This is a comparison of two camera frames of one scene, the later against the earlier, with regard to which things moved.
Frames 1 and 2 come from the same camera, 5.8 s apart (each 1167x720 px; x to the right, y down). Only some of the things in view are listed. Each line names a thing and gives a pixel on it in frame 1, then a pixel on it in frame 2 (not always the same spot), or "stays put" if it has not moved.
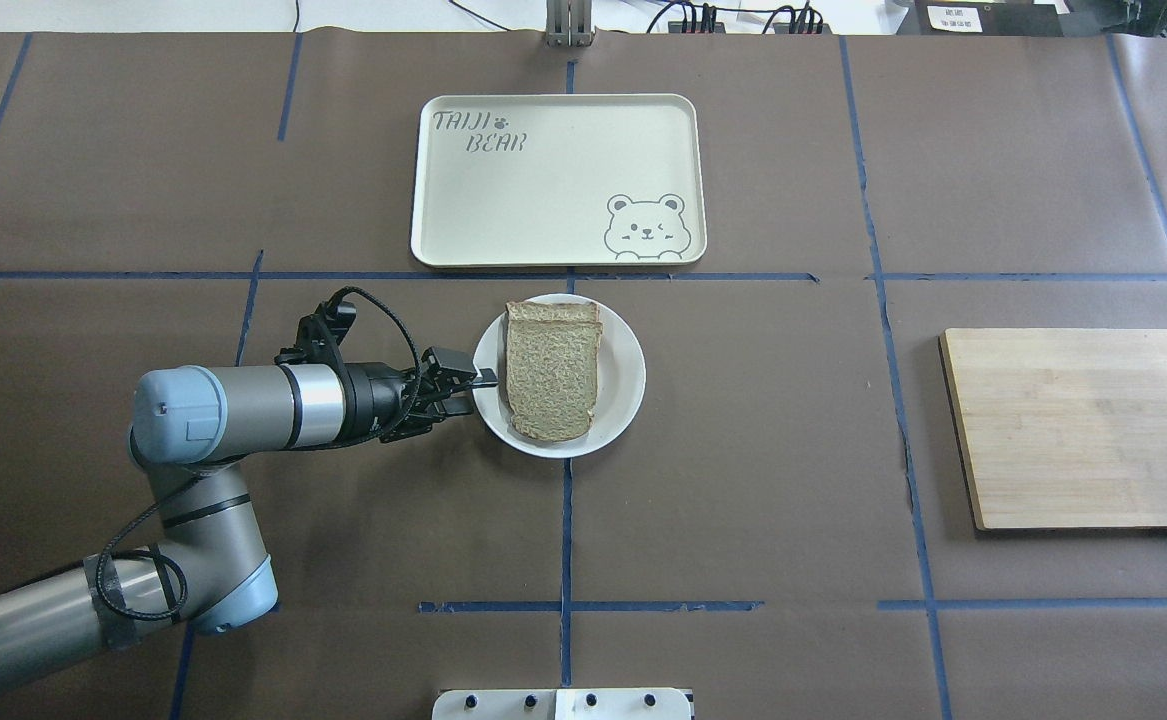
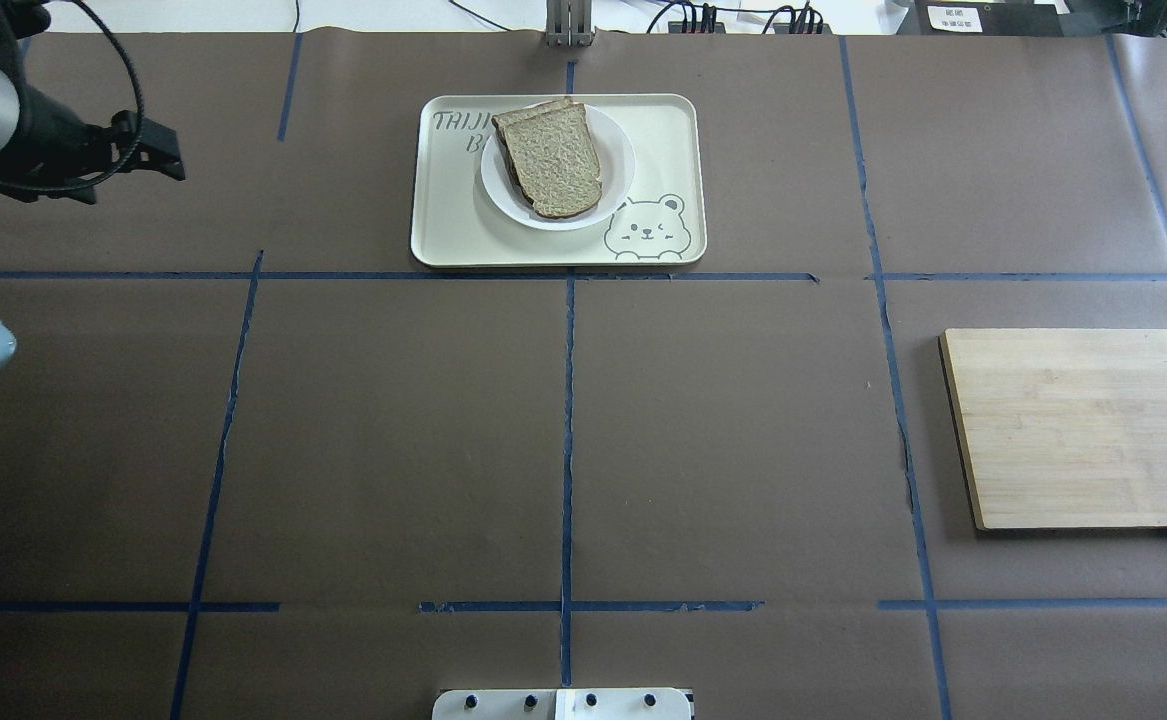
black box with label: x=982 y=18 stays put
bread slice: x=532 y=317 → x=498 y=123
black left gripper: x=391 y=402 → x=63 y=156
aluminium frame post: x=569 y=23 stays put
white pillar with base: x=563 y=704 stays put
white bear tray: x=559 y=180 stays put
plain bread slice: x=553 y=364 → x=555 y=156
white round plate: x=620 y=381 → x=617 y=167
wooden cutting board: x=1065 y=428 stays put
